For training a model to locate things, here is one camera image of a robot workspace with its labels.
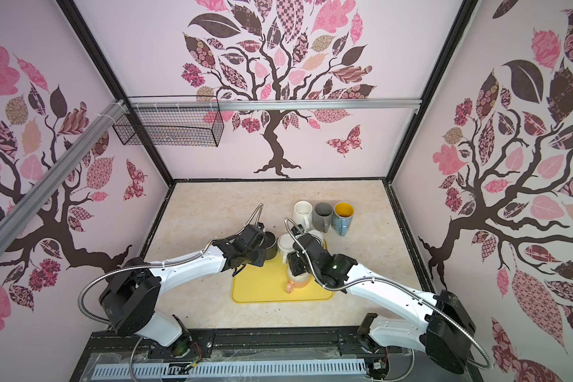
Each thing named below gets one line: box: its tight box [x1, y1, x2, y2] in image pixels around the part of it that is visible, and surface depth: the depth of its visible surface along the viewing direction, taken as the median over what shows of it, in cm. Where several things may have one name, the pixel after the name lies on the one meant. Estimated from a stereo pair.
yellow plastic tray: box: [231, 256, 335, 304], surface depth 87 cm
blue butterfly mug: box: [331, 201, 355, 237], surface depth 97 cm
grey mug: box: [312, 202, 334, 234], surface depth 97 cm
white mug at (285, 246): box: [277, 232, 296, 265], surface depth 89 cm
